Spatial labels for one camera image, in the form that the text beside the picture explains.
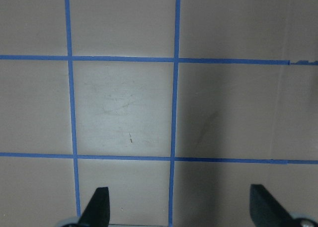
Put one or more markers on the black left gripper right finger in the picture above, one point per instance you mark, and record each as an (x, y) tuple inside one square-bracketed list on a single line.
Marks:
[(266, 211)]

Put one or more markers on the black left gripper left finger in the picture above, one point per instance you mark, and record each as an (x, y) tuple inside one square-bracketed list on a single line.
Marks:
[(97, 212)]

